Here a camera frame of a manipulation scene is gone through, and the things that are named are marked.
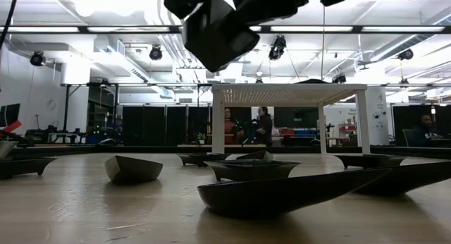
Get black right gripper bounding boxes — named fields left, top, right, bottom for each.
left=231, top=0, right=314, bottom=26

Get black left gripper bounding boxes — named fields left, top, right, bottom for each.
left=154, top=0, right=212, bottom=20

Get black teardrop plate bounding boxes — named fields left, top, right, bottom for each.
left=235, top=150, right=274, bottom=163
left=197, top=168, right=392, bottom=219
left=104, top=154, right=163, bottom=184
left=353, top=161, right=451, bottom=197

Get small black square plate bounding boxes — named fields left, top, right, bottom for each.
left=175, top=152, right=232, bottom=168
left=204, top=159, right=302, bottom=182
left=333, top=154, right=407, bottom=170
left=0, top=157, right=58, bottom=181

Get white perforated metal shelf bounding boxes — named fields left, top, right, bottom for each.
left=211, top=83, right=371, bottom=156

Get person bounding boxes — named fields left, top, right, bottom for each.
left=255, top=106, right=274, bottom=147
left=224, top=108, right=245, bottom=145
left=410, top=114, right=441, bottom=148

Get red and blue storage bins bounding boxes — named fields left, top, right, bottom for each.
left=280, top=128, right=320, bottom=138

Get dark equipment rack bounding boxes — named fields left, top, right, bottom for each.
left=87, top=87, right=118, bottom=145

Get small parts shelf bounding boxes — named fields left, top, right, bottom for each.
left=338, top=122, right=357, bottom=147

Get black vertical pole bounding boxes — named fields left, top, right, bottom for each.
left=63, top=84, right=71, bottom=132

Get white round pillar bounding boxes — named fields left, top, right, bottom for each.
left=368, top=87, right=390, bottom=147

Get background workbench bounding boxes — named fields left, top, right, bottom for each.
left=26, top=126, right=87, bottom=145

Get black monitor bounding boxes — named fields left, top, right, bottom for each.
left=0, top=103, right=21, bottom=128

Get red flat object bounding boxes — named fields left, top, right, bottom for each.
left=0, top=120, right=23, bottom=133

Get black bent bar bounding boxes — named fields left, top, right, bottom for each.
left=0, top=130, right=35, bottom=147

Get black wall screen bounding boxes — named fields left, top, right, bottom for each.
left=273, top=107, right=320, bottom=129

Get black partition wall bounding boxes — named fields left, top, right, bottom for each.
left=121, top=105, right=212, bottom=147
left=392, top=104, right=451, bottom=148

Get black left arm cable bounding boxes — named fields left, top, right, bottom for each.
left=0, top=0, right=19, bottom=49

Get black table frame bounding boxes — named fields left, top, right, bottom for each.
left=0, top=144, right=451, bottom=160

